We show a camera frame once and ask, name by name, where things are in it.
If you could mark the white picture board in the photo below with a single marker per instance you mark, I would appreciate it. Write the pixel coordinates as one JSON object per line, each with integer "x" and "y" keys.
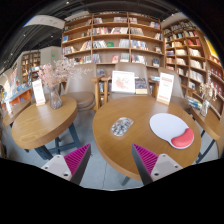
{"x": 123, "y": 81}

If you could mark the dark cover book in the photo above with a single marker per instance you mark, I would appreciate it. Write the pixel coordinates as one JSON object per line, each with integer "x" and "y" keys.
{"x": 141, "y": 86}

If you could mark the white mouse pad red rest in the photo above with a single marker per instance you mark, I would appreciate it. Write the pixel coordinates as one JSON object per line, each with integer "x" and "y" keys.
{"x": 165, "y": 126}

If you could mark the stack of blue books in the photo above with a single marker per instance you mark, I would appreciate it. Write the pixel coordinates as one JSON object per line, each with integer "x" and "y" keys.
{"x": 194, "y": 102}

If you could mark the glass vase white dried flowers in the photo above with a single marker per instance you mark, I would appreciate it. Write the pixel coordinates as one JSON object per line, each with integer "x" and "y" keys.
{"x": 205, "y": 108}

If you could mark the distant wooden bookshelf unit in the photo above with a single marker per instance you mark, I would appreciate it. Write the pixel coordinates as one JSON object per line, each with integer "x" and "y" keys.
{"x": 30, "y": 65}

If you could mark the small white red sign card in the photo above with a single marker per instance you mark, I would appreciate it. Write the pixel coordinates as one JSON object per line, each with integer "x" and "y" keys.
{"x": 38, "y": 91}

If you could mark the white red sign stand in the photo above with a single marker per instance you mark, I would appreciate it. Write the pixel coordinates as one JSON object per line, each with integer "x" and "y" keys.
{"x": 165, "y": 87}

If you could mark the wide wooden bookshelf unit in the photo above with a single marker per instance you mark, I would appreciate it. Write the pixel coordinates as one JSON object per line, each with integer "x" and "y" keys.
{"x": 113, "y": 40}

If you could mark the beige wooden-armed armchair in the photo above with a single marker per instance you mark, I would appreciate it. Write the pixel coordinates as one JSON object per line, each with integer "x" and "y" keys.
{"x": 133, "y": 68}
{"x": 78, "y": 86}
{"x": 178, "y": 86}

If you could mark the round wooden side table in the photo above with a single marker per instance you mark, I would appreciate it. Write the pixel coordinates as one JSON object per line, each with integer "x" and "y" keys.
{"x": 208, "y": 121}
{"x": 15, "y": 110}
{"x": 40, "y": 120}

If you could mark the transparent computer mouse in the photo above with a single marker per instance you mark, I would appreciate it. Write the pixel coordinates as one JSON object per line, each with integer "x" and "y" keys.
{"x": 122, "y": 126}

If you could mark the tall wooden bookshelf unit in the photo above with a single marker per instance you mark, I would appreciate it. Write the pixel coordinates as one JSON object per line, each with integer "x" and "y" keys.
{"x": 186, "y": 53}

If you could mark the glass vase pink flowers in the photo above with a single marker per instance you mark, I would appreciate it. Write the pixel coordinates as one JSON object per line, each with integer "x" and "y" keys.
{"x": 55, "y": 100}

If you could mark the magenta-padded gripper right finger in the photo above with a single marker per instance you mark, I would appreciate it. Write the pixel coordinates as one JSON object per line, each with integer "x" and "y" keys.
{"x": 163, "y": 165}

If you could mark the orange low display shelf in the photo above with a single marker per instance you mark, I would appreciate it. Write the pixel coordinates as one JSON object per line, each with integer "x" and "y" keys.
{"x": 18, "y": 95}

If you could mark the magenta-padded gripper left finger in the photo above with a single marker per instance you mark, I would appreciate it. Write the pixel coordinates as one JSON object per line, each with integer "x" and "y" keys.
{"x": 60, "y": 166}

